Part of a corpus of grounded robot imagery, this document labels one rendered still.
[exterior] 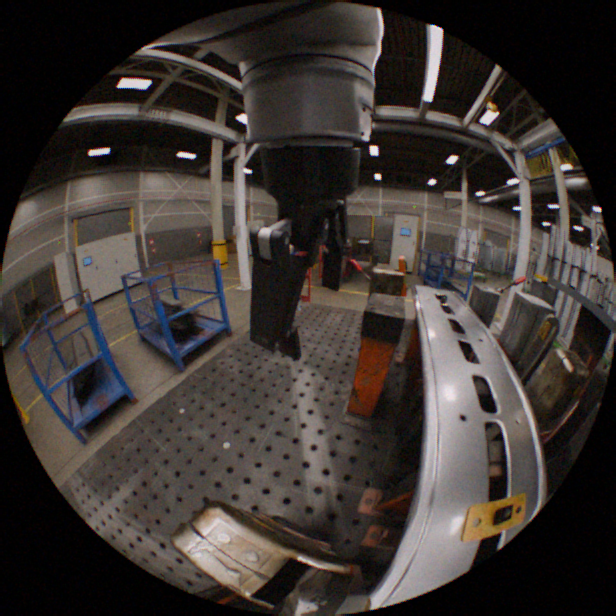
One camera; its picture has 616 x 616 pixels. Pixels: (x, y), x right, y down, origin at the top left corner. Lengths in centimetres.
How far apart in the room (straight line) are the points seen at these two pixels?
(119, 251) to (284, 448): 766
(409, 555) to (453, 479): 8
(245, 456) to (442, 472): 42
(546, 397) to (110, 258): 799
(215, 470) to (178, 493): 12
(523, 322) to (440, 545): 37
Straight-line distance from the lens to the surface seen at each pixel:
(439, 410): 23
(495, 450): 27
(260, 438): 52
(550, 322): 40
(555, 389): 34
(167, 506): 56
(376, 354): 39
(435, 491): 19
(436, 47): 248
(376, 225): 737
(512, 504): 23
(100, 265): 766
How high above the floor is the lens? 116
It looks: 24 degrees down
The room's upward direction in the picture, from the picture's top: straight up
